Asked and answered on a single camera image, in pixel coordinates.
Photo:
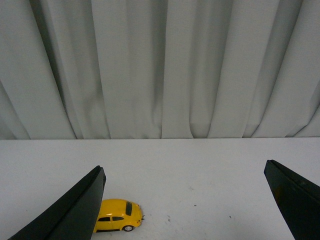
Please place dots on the white pleated curtain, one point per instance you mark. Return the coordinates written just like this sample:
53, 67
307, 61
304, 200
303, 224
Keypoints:
159, 69

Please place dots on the yellow beetle toy car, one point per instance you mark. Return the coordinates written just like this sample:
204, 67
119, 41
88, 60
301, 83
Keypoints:
118, 215

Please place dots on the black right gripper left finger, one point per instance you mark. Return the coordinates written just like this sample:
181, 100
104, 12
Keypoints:
73, 216

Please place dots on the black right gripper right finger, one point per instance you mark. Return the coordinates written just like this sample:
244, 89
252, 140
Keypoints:
297, 198

